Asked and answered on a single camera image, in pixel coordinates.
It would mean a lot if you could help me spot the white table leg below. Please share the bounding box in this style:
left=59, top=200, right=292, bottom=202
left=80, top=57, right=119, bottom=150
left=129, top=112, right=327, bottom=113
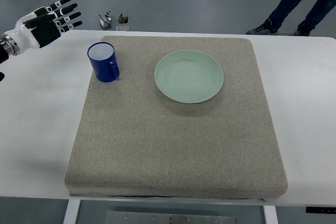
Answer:
left=263, top=206, right=279, bottom=224
left=63, top=199, right=81, bottom=224

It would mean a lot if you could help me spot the metal base plate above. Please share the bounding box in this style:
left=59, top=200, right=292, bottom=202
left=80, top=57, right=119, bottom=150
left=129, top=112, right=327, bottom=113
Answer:
left=105, top=211, right=237, bottom=224

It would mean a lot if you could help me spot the light green plate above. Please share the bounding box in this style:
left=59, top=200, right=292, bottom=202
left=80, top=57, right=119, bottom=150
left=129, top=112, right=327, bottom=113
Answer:
left=154, top=50, right=224, bottom=103

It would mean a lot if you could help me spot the beige fabric cushion mat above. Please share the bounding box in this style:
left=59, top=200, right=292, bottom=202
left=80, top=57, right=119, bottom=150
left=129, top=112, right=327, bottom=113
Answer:
left=65, top=36, right=287, bottom=199

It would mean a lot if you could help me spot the small device on floor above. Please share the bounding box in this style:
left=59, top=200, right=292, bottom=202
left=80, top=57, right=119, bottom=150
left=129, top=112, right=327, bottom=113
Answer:
left=117, top=13, right=129, bottom=24

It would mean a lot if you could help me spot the person in blue jeans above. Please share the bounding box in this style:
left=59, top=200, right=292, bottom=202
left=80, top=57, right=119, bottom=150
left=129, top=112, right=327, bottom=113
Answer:
left=246, top=0, right=335, bottom=36

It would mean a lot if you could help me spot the blue mug white inside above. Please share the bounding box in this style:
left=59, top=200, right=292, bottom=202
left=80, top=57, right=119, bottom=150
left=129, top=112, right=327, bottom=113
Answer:
left=87, top=42, right=120, bottom=82

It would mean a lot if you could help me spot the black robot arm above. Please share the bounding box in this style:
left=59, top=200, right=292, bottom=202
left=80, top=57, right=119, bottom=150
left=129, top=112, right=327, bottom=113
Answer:
left=0, top=40, right=9, bottom=81

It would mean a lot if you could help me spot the small white floor gadget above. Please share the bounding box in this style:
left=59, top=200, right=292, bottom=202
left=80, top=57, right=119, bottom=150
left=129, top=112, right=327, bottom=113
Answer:
left=99, top=12, right=112, bottom=29

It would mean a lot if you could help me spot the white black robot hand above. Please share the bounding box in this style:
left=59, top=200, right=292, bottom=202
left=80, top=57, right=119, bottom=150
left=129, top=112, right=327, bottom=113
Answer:
left=1, top=0, right=82, bottom=56

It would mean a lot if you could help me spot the white table leg left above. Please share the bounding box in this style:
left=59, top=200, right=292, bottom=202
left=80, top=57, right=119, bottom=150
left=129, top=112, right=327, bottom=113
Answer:
left=63, top=199, right=81, bottom=224

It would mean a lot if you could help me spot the black table control panel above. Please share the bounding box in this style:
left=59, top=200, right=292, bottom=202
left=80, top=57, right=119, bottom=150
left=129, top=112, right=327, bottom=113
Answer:
left=306, top=207, right=336, bottom=214

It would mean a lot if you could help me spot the small clear floor plate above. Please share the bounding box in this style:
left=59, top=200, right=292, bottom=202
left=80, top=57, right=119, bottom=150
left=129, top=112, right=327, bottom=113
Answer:
left=116, top=26, right=130, bottom=31

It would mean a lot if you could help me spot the white table leg right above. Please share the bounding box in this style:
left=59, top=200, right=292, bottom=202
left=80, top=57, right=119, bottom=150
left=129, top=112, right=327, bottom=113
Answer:
left=263, top=206, right=279, bottom=224

